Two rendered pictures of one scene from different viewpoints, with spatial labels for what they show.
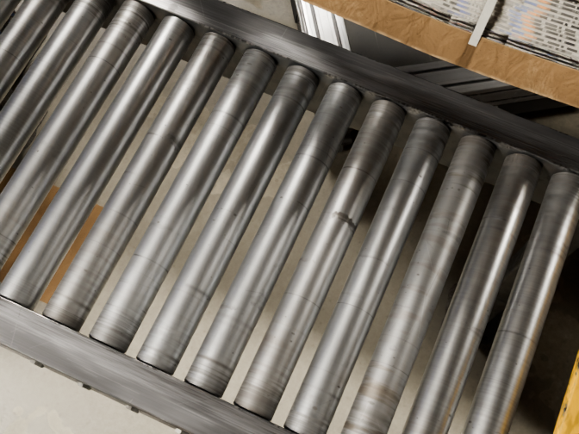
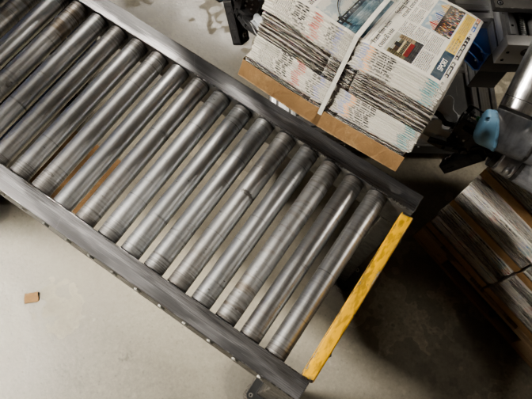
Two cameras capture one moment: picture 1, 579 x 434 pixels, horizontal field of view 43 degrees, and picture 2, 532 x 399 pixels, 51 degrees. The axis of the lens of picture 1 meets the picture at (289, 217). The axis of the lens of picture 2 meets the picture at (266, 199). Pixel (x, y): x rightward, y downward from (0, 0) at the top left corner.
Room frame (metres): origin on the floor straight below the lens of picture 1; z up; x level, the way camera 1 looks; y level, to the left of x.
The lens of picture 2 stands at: (-0.12, -0.14, 2.00)
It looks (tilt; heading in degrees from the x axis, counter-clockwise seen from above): 69 degrees down; 3
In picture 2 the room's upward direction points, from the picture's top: 10 degrees clockwise
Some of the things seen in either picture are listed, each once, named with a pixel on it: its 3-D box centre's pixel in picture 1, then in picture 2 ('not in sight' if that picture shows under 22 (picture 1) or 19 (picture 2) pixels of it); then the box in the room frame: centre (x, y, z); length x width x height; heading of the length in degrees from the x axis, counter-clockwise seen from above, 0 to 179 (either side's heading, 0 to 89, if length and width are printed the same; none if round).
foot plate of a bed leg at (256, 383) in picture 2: not in sight; (267, 391); (-0.05, -0.25, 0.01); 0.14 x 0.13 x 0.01; 158
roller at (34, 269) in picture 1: (102, 154); (123, 134); (0.42, 0.25, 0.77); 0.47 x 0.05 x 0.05; 158
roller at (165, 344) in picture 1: (233, 210); (189, 178); (0.35, 0.07, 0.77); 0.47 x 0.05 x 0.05; 158
